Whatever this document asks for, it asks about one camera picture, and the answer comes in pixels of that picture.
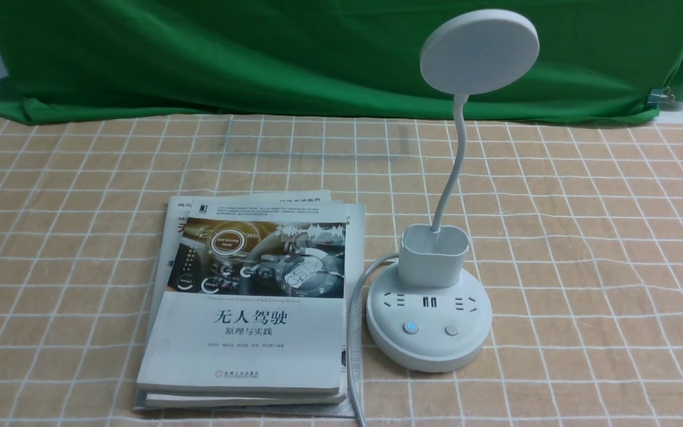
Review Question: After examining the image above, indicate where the orange checked tablecloth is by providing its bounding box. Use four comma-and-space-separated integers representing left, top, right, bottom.
0, 116, 683, 426

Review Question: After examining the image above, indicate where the bottom white book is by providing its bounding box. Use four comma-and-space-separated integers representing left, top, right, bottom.
136, 202, 365, 418

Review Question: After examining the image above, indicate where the green backdrop cloth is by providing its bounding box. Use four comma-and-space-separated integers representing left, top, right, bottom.
0, 1, 683, 125

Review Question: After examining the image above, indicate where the white desk lamp with socket base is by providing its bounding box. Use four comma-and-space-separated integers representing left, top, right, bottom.
366, 9, 540, 373

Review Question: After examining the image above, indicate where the top book autonomous driving cover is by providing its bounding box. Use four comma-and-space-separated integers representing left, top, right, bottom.
136, 198, 347, 394

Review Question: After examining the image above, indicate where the white power cable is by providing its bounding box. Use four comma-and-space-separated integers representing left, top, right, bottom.
346, 253, 400, 427

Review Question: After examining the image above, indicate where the metal binder clip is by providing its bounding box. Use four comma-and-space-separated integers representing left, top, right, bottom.
645, 87, 675, 109

